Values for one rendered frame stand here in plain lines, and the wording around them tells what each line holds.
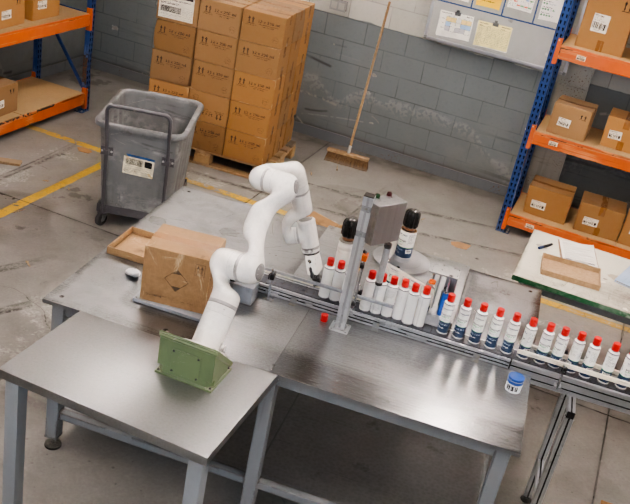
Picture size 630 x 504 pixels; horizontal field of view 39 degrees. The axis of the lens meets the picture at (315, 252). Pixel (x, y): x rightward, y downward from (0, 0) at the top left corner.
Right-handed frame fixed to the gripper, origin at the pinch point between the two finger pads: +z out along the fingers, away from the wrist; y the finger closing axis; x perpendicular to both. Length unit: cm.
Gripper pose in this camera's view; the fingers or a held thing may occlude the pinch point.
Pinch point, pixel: (316, 281)
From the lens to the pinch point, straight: 420.5
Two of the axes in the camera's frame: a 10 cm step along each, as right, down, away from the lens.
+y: 2.8, -3.9, 8.8
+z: 1.5, 9.2, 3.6
